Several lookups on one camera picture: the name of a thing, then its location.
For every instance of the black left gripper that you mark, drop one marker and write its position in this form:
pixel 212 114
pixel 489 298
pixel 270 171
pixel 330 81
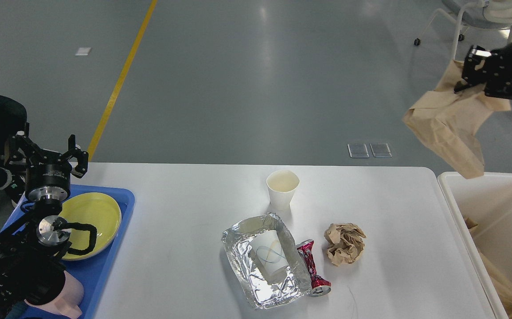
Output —
pixel 46 177

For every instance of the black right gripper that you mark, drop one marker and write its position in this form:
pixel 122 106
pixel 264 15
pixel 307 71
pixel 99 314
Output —
pixel 500 71

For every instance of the yellow plastic plate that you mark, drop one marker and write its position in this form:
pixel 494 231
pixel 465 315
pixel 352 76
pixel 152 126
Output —
pixel 98 209

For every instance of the pink mug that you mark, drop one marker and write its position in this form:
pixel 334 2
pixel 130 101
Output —
pixel 67 301

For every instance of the brown paper bag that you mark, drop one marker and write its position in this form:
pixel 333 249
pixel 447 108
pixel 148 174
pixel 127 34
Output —
pixel 447 122
pixel 504 283

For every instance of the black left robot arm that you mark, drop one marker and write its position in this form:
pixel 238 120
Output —
pixel 32 247

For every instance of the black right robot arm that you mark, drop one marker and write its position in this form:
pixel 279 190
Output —
pixel 491 68

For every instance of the white rolling chair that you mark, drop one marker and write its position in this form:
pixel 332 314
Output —
pixel 479 14

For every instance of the white floor label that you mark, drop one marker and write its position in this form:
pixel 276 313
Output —
pixel 83 51

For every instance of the white plastic bin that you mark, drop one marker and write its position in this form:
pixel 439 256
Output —
pixel 482 210

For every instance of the transparent floor plate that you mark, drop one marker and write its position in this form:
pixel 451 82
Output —
pixel 358 150
pixel 381 150

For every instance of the crumpled brown paper ball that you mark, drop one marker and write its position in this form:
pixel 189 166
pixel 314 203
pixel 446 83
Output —
pixel 345 243

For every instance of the white paper cup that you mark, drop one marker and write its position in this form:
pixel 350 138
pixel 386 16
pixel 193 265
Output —
pixel 282 185

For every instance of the aluminium foil tray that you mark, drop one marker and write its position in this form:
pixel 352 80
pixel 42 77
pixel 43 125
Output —
pixel 265 292

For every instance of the crushed red can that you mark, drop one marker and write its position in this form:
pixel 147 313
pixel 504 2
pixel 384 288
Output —
pixel 319 286

